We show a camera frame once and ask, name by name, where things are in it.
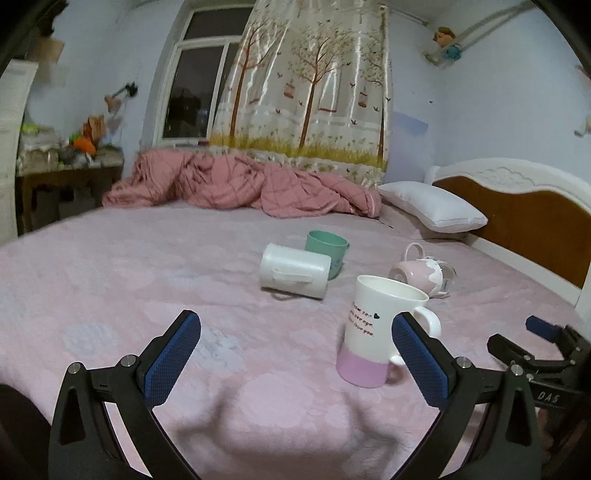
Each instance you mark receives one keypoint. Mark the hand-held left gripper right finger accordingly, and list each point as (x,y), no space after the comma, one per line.
(420,364)

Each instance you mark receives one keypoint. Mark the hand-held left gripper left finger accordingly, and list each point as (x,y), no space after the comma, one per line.
(173,355)

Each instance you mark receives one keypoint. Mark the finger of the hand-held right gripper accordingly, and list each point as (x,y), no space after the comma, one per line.
(542,326)
(512,350)

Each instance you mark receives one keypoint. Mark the pink and white cup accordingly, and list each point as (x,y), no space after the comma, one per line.
(418,275)

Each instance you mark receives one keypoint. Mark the plain white cup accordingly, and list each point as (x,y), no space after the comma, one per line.
(295,272)

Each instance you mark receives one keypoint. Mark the green cup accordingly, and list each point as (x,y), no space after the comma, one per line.
(325,249)

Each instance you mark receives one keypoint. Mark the white mug with purple base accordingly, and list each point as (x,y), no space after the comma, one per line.
(374,332)

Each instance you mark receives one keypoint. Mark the white and brown headboard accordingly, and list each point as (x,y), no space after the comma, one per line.
(531,217)

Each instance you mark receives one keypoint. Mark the white pillow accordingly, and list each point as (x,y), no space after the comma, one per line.
(434,203)

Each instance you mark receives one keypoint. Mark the person's dark clothing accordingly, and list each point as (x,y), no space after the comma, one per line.
(21,434)

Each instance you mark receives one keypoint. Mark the pink quilt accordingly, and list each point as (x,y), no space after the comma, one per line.
(240,182)

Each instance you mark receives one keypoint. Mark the wooden side table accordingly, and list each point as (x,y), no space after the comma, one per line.
(64,184)

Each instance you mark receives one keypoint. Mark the orange plush toy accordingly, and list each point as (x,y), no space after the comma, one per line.
(90,134)

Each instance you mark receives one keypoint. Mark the white cabinet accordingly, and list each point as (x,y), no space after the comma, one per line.
(11,152)

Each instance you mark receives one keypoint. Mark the window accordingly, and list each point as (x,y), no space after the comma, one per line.
(198,78)

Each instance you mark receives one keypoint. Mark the tree print curtain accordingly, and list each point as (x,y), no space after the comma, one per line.
(309,87)

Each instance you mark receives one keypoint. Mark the wall hook with hanging items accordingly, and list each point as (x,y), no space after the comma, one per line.
(121,94)

